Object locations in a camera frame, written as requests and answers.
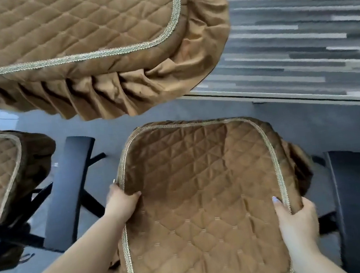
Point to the person's right hand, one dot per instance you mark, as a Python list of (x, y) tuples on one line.
[(298, 228)]

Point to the person's left hand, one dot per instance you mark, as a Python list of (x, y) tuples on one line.
[(118, 204)]

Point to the person's right thumb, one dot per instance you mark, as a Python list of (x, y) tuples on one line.
[(281, 208)]

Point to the person's left thumb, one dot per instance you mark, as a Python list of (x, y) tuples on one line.
[(132, 199)]

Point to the brown quilted chair seat cover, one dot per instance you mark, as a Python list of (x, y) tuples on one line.
[(205, 201)]

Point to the person's right forearm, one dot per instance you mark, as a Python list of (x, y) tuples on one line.
[(311, 264)]

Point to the person's left forearm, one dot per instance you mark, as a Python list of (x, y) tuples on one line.
[(65, 272)]

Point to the black chair base legs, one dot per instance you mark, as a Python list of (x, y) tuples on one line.
[(91, 189), (0, 231)]

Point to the black chair armrest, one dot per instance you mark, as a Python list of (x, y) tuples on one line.
[(355, 211), (66, 192)]

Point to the brown quilted ruffled chair cover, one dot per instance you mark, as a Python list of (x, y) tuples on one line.
[(89, 47)]

